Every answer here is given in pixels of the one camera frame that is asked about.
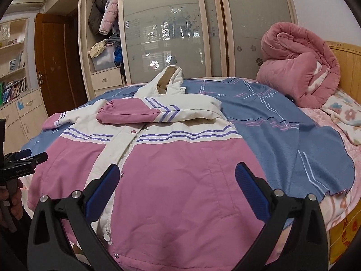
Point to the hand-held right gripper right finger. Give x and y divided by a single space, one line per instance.
252 192

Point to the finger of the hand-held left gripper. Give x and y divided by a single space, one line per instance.
39 157
24 153

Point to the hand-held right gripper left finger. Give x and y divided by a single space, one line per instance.
103 192

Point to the pink and white jacket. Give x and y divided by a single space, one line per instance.
174 175

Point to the grey clothes pile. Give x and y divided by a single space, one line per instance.
114 40

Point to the person's left hand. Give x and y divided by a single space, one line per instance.
18 200

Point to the cream low cabinet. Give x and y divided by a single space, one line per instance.
28 115

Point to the row of books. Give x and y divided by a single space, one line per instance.
14 90

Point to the blue plaid blanket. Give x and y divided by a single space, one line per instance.
268 124

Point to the brown wooden door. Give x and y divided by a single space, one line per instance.
56 67

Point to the cream wardrobe drawer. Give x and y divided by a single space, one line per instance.
107 79
110 91

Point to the cream bookshelf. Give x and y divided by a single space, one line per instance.
14 53

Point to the yellow paper bag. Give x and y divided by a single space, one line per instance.
345 237

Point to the translucent storage box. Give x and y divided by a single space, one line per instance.
104 60

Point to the floral pillow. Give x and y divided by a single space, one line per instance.
344 118

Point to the cream wardrobe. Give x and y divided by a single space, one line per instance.
84 48

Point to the beige crumpled cloth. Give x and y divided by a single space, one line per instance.
97 49

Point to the blue garment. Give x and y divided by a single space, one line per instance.
118 58

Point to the rolled pink quilt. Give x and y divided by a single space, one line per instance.
296 67

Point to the white air conditioner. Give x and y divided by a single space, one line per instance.
28 5

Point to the hanging dark coat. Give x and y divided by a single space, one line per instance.
94 17

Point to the hanging pink puffer jacket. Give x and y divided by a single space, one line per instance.
110 14

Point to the wooden headboard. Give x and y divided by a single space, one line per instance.
348 62

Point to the frosted glass wardrobe door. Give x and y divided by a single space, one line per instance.
163 34
253 14

